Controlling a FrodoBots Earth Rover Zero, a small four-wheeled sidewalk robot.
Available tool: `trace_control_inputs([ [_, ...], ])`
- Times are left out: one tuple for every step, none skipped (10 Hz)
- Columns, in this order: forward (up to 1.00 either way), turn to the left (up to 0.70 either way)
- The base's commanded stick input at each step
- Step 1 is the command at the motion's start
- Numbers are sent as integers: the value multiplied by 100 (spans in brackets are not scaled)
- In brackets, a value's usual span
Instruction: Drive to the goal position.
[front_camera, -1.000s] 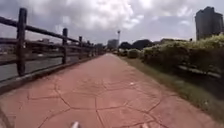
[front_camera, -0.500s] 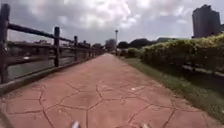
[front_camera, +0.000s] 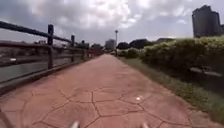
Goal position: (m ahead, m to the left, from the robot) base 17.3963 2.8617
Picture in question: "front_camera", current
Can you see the river water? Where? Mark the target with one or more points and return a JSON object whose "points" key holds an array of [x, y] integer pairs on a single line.
{"points": [[20, 68]]}

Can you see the lamp pole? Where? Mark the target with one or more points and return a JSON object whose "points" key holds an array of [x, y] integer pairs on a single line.
{"points": [[116, 41]]}

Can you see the red stone-pattern path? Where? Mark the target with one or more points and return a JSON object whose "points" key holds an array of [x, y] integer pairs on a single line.
{"points": [[103, 83]]}

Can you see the distant dark trees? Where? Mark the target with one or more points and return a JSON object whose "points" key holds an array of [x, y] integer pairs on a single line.
{"points": [[138, 43]]}

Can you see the green hedge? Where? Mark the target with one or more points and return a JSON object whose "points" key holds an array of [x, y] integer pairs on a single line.
{"points": [[186, 53]]}

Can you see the dark wooden railing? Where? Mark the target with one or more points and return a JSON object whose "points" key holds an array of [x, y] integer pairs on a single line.
{"points": [[50, 43]]}

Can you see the distant grey building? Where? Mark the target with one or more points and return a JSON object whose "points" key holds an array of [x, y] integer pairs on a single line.
{"points": [[110, 44]]}

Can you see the robot's own part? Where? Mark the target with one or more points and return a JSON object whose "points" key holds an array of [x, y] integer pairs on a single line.
{"points": [[75, 124], [145, 125]]}

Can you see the grass strip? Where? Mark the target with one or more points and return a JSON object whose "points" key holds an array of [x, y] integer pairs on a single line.
{"points": [[186, 88]]}

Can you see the grey kerb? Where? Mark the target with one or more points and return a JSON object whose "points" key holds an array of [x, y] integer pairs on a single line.
{"points": [[36, 76]]}

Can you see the tall dark building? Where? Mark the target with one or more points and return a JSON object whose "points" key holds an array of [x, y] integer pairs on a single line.
{"points": [[205, 21]]}

